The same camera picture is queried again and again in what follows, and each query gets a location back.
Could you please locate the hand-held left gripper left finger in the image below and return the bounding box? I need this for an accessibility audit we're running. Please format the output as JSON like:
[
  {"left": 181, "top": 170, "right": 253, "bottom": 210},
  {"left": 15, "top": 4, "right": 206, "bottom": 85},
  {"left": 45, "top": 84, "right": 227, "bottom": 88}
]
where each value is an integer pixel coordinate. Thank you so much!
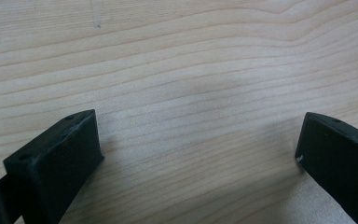
[{"left": 3, "top": 108, "right": 105, "bottom": 224}]

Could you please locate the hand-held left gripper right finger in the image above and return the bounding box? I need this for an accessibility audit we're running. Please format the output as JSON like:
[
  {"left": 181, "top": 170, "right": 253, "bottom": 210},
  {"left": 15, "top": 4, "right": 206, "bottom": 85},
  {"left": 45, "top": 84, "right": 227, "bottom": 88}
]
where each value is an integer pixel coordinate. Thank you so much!
[{"left": 294, "top": 111, "right": 358, "bottom": 224}]

